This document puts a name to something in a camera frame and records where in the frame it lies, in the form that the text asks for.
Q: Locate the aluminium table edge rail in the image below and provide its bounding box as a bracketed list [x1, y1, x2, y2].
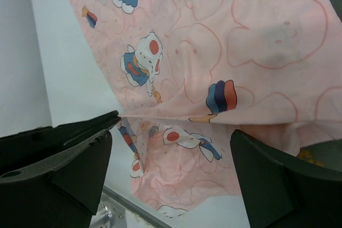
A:
[89, 186, 170, 228]

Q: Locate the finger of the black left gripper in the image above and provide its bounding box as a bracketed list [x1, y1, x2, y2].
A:
[1, 111, 119, 175]

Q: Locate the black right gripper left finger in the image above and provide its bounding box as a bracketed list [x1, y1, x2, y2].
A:
[1, 130, 112, 227]

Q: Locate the pink cartoon pillowcase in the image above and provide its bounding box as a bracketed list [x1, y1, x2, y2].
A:
[69, 0, 341, 218]

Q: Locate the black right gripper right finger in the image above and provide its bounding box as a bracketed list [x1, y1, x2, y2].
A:
[230, 130, 341, 227]

